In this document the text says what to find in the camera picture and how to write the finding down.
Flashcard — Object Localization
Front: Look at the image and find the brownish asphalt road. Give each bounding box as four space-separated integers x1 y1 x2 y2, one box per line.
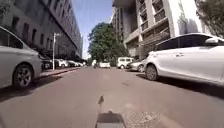
0 65 224 128

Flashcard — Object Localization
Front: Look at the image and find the row of parked cars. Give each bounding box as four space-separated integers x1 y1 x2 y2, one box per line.
39 54 87 70

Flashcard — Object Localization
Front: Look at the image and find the grey car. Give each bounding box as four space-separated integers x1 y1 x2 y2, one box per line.
125 58 147 73

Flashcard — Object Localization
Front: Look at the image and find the silver car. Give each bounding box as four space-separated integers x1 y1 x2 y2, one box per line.
0 25 44 90

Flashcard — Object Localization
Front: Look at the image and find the white van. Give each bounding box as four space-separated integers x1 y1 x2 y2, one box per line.
116 56 135 70

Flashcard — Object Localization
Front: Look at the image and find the dark office building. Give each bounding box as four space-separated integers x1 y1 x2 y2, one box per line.
0 0 84 62

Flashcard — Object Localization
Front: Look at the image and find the pale concrete building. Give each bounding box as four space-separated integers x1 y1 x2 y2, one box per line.
111 0 224 61

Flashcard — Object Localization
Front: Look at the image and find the small white car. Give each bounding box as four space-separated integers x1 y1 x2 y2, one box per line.
98 61 111 69

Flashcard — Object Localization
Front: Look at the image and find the large green tree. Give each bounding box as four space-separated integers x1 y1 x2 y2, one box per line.
87 21 129 65

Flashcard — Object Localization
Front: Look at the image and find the white lamp post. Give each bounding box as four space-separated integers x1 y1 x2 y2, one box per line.
51 32 62 71

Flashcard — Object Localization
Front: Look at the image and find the paved sidewalk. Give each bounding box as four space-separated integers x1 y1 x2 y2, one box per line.
39 66 81 78

